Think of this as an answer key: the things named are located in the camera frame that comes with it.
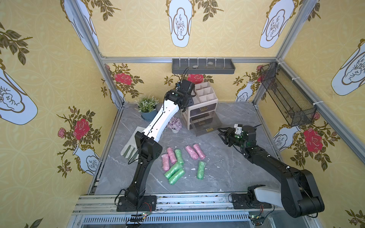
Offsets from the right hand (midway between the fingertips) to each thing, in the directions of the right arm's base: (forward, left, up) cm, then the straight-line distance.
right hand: (217, 131), depth 84 cm
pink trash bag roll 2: (-10, +27, -13) cm, 32 cm away
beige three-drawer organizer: (+22, +7, +9) cm, 25 cm away
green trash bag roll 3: (-23, +23, -14) cm, 35 cm away
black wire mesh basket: (+14, -46, +8) cm, 49 cm away
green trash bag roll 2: (-18, +25, -13) cm, 33 cm away
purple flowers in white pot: (+8, +26, -6) cm, 28 cm away
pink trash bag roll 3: (-9, +14, -13) cm, 21 cm away
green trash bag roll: (-10, +23, -13) cm, 28 cm away
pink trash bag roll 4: (-8, +9, -13) cm, 18 cm away
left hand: (+15, +16, +9) cm, 24 cm away
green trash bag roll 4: (-18, +9, -13) cm, 24 cm away
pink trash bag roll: (-15, +30, -13) cm, 36 cm away
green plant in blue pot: (+19, +46, +1) cm, 49 cm away
